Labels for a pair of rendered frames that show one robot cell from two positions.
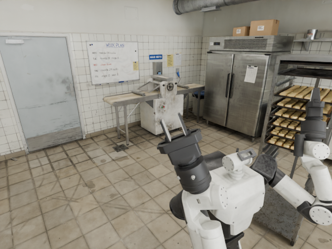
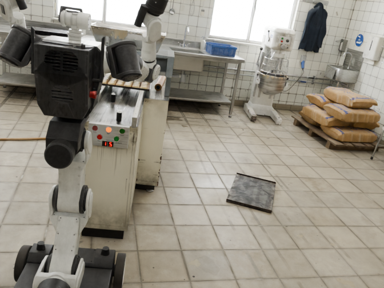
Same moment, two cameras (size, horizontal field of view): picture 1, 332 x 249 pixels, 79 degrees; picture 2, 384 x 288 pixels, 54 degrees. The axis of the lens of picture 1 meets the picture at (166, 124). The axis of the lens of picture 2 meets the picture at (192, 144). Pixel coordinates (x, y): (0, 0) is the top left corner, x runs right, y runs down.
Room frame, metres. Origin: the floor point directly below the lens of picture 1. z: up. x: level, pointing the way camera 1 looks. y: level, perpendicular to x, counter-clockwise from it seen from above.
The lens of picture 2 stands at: (1.98, 0.82, 1.61)
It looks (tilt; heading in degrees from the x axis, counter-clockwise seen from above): 21 degrees down; 203
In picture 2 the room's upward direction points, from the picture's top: 9 degrees clockwise
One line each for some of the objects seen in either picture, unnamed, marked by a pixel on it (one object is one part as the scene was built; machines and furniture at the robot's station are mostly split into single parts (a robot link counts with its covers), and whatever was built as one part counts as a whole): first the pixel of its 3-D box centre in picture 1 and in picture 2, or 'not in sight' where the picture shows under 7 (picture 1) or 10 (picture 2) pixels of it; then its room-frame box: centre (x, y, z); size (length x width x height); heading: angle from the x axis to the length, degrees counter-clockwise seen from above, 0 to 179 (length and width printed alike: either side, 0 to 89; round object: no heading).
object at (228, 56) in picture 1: (240, 87); not in sight; (4.46, -1.67, 1.03); 1.40 x 0.90 x 2.05; 38
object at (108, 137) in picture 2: not in sight; (108, 135); (0.21, -0.47, 0.77); 0.24 x 0.04 x 0.14; 120
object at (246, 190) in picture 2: not in sight; (252, 191); (-1.21, 0.16, 0.02); 0.60 x 0.40 x 0.03; 11
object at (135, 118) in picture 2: not in sight; (143, 84); (-0.71, -0.83, 0.87); 2.01 x 0.03 x 0.07; 30
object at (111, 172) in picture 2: not in sight; (112, 159); (-0.10, -0.65, 0.45); 0.70 x 0.34 x 0.90; 30
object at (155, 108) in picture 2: not in sight; (126, 120); (-0.96, -1.13, 0.42); 1.28 x 0.72 x 0.84; 30
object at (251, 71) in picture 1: (250, 74); not in sight; (3.86, -1.59, 1.39); 0.22 x 0.03 x 0.31; 38
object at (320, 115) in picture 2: not in sight; (326, 115); (-3.67, 0.43, 0.32); 0.72 x 0.42 x 0.17; 42
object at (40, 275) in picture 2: not in sight; (60, 275); (0.84, -0.23, 0.28); 0.21 x 0.20 x 0.13; 29
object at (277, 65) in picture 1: (261, 148); not in sight; (1.72, -0.92, 0.97); 0.03 x 0.03 x 1.70; 47
